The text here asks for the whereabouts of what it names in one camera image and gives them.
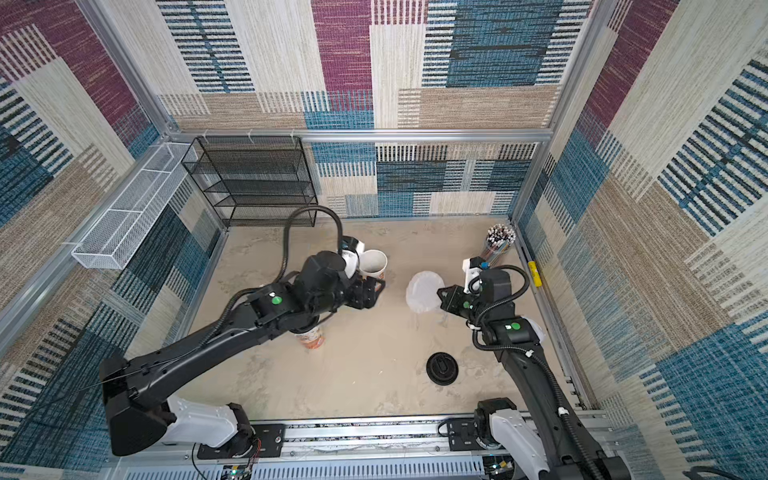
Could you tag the white mesh wall basket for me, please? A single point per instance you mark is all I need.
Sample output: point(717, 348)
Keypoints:
point(117, 235)

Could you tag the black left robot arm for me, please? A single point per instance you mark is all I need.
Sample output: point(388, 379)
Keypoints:
point(139, 394)

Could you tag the black wire shelf rack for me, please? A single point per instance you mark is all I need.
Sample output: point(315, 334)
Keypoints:
point(251, 181)

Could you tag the yellow marker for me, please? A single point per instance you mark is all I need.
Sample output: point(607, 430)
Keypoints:
point(535, 274)

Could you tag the paper milk tea cup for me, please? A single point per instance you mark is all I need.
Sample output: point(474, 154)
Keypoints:
point(311, 339)
point(373, 263)

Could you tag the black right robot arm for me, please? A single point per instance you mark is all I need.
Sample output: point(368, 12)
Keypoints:
point(553, 443)

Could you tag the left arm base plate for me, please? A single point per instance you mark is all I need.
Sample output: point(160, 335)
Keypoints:
point(259, 440)

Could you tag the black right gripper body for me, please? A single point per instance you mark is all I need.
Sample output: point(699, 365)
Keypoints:
point(450, 298)

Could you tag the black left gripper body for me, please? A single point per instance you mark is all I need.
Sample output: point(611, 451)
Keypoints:
point(357, 295)

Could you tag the black cup lid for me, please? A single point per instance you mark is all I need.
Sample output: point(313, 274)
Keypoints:
point(442, 369)

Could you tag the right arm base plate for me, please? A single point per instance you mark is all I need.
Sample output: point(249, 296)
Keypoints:
point(467, 434)

